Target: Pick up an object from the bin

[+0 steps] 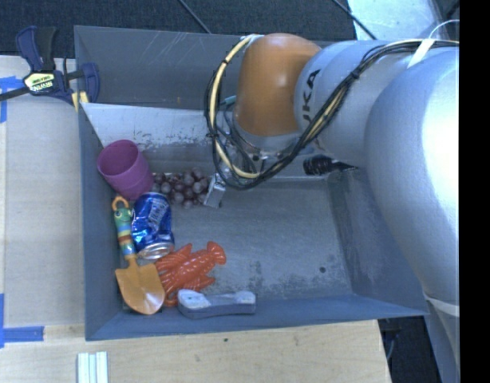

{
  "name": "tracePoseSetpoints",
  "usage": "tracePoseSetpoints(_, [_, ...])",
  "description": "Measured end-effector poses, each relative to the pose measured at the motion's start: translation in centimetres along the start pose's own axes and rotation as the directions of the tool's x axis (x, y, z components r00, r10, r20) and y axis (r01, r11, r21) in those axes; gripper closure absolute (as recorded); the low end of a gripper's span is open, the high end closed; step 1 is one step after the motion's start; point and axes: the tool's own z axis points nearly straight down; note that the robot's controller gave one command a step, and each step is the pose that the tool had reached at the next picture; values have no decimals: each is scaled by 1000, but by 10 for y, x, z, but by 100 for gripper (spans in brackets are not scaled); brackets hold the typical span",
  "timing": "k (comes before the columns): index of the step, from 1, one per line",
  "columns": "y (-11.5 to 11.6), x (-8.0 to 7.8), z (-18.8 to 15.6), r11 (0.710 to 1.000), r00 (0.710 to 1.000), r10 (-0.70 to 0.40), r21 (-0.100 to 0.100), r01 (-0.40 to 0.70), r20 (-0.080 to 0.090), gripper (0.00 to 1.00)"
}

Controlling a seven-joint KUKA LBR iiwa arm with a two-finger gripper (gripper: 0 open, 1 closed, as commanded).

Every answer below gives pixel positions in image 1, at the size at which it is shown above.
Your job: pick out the purple plastic cup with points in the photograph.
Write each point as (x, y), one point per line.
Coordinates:
(125, 170)

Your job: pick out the crushed blue drink can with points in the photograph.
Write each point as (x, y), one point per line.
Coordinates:
(152, 222)

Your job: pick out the purple toy grapes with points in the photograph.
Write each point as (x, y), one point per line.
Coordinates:
(185, 186)

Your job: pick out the grey metal bin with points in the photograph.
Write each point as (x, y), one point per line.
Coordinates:
(269, 234)

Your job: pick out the pale wood board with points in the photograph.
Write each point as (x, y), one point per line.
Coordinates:
(41, 214)

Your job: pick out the grey flat bone-shaped block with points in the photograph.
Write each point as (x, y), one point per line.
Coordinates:
(217, 303)

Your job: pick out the orange toy lobster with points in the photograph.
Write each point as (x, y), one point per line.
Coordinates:
(189, 267)

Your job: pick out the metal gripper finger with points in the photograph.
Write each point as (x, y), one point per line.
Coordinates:
(214, 193)

